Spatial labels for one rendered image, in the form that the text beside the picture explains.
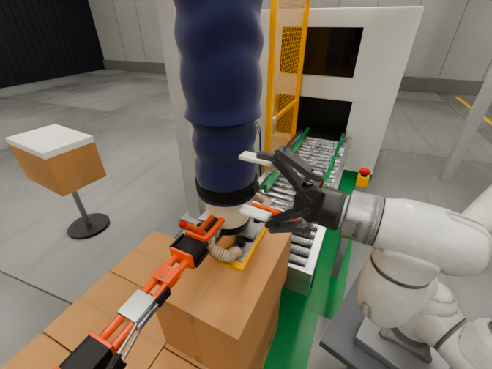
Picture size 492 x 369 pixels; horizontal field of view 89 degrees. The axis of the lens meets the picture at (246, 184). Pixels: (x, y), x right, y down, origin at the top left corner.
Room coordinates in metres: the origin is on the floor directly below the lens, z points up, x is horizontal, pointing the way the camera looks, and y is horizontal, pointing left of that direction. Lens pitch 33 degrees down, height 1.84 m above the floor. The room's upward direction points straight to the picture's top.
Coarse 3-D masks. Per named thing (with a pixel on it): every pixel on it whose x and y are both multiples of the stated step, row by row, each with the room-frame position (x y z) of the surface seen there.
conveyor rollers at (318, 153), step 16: (304, 144) 2.93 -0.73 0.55; (320, 144) 2.93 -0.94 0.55; (336, 144) 2.93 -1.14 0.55; (320, 160) 2.49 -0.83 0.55; (336, 160) 2.49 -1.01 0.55; (304, 176) 2.18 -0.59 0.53; (272, 192) 1.87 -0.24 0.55; (288, 192) 1.88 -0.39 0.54; (288, 208) 1.69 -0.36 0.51; (304, 240) 1.28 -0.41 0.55
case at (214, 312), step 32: (256, 256) 0.78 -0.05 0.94; (288, 256) 0.95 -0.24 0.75; (192, 288) 0.62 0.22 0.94; (224, 288) 0.62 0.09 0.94; (256, 288) 0.62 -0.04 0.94; (160, 320) 0.60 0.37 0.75; (192, 320) 0.51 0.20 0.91; (224, 320) 0.49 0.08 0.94; (256, 320) 0.56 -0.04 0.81; (192, 352) 0.53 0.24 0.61; (224, 352) 0.45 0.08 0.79
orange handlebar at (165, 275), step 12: (252, 204) 0.78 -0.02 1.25; (204, 228) 0.65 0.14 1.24; (216, 228) 0.65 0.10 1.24; (168, 264) 0.49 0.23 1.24; (180, 264) 0.49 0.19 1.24; (156, 276) 0.45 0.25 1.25; (168, 276) 0.45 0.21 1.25; (180, 276) 0.47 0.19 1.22; (144, 288) 0.41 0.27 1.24; (108, 324) 0.32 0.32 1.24; (120, 324) 0.32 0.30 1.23; (132, 324) 0.32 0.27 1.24; (108, 336) 0.30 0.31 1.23; (120, 336) 0.29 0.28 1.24
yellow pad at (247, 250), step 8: (264, 224) 0.79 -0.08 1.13; (264, 232) 0.75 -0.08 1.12; (232, 240) 0.71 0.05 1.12; (240, 240) 0.68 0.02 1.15; (248, 240) 0.70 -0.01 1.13; (256, 240) 0.71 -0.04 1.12; (240, 248) 0.66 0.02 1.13; (248, 248) 0.66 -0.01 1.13; (240, 256) 0.62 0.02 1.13; (248, 256) 0.63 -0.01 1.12; (224, 264) 0.60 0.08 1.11; (232, 264) 0.59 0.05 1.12; (240, 264) 0.59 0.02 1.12
